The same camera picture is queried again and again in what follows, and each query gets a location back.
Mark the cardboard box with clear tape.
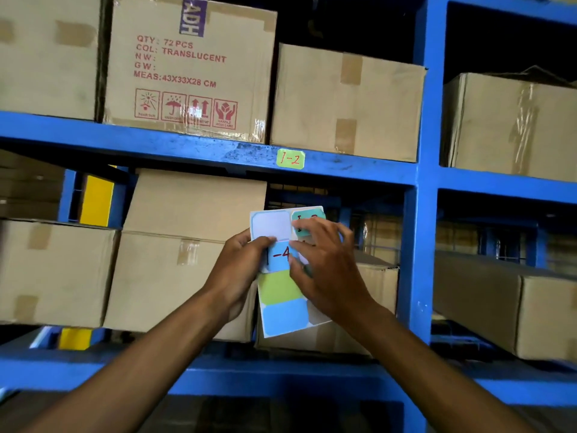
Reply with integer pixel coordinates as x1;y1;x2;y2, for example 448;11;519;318
440;72;577;183

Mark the long cardboard box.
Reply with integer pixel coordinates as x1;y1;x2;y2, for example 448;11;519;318
432;250;577;361

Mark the green label sticker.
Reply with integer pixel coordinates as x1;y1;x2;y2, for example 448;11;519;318
276;148;306;170

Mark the stack of cardboard boxes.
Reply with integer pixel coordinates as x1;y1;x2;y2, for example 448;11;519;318
0;149;65;221

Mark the sheet of coloured label stickers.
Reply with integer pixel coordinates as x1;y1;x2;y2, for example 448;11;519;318
249;206;333;339

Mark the person's right forearm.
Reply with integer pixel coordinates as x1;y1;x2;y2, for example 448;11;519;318
345;304;539;433

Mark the cardboard box behind wire mesh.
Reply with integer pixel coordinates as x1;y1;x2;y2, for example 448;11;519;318
361;213;405;267

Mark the cardboard box with tape patches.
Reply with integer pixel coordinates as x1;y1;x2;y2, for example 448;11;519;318
270;43;427;163

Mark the person's right hand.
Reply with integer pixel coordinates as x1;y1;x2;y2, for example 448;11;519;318
288;216;385;330

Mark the cardboard box with red print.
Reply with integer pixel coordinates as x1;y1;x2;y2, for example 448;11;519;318
103;0;278;144

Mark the blue metal shelf rack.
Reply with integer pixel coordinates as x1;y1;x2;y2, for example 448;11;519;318
0;0;577;433

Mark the plain cardboard box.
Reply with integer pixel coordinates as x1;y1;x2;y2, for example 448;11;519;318
0;219;120;329
103;231;258;343
123;168;268;243
0;0;102;121
256;249;400;356

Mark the person's left hand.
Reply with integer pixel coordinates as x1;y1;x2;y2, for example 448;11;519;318
203;229;277;323

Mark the person's left forearm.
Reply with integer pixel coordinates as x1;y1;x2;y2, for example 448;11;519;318
20;286;242;433

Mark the yellow rack post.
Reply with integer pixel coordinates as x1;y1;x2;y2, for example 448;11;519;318
80;175;115;228
58;327;93;351

